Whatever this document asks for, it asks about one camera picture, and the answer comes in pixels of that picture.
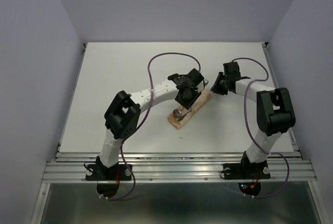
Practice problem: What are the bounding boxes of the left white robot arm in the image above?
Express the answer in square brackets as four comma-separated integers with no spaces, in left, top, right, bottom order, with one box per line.
[96,69,208,179]

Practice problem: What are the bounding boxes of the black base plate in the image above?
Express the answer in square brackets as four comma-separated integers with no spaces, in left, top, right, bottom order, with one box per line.
[220,162,271,181]
[84,164,132,181]

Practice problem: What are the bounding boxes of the orange cloth napkin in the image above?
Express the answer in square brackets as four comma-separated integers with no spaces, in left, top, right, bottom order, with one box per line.
[166,89,212,129]

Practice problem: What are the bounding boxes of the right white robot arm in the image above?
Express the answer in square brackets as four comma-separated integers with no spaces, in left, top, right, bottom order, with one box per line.
[211,58,296,177]

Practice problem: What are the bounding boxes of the silver metal spoon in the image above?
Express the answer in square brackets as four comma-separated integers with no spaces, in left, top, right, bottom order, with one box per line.
[173,109,191,122]

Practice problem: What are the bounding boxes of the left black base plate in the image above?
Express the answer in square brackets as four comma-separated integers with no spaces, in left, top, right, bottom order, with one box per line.
[84,164,132,181]

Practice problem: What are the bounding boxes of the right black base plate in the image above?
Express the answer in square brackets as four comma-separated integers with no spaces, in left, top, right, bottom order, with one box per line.
[220,162,271,181]

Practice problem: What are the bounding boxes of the aluminium frame rail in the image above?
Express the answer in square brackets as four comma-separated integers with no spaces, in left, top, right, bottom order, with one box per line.
[42,151,317,183]

